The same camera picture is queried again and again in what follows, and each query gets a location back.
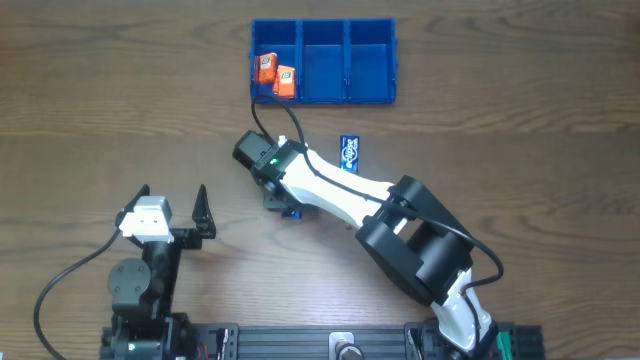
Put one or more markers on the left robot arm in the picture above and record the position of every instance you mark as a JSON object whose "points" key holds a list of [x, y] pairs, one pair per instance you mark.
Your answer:
{"points": [[159, 270]]}

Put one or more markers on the mounting rail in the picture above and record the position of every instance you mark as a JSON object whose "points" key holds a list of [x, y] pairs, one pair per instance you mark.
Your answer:
{"points": [[290, 342]]}

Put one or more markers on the blue tray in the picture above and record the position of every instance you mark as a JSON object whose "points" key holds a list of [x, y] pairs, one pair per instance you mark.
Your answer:
{"points": [[324, 75]]}

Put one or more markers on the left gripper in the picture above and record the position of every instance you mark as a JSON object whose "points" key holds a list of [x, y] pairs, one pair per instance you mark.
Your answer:
{"points": [[186, 237]]}

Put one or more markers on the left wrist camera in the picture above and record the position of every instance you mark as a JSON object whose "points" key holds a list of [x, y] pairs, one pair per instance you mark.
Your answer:
{"points": [[147, 220]]}

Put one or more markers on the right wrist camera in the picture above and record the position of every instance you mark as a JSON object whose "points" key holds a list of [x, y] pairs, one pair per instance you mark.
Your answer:
{"points": [[282, 140]]}

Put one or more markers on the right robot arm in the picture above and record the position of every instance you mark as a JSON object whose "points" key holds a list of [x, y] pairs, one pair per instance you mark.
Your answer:
{"points": [[330, 190]]}

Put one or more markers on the blue candy pack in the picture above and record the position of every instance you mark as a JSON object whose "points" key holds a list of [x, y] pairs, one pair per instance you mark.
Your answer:
{"points": [[295, 215], [349, 155]]}

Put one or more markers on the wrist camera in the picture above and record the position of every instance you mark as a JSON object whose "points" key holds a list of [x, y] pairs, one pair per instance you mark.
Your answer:
{"points": [[147, 220], [282, 140]]}

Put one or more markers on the orange candy box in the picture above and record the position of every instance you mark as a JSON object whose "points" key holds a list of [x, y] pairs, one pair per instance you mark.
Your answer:
{"points": [[265, 69], [286, 82]]}

